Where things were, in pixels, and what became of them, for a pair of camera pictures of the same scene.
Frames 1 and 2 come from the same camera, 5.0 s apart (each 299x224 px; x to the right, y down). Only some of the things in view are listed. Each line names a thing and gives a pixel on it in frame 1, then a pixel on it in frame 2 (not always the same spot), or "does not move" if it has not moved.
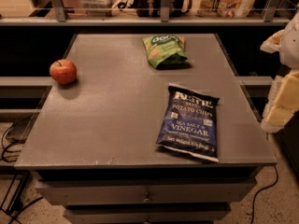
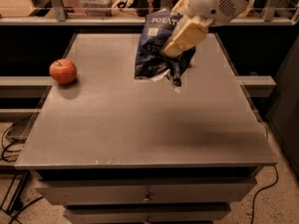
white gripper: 291,49 to 215,4
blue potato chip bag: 189,123 to 150,61
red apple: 64,71 does not move
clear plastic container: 96,0 does not move
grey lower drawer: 144,213 does not move
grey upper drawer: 146,191 does not move
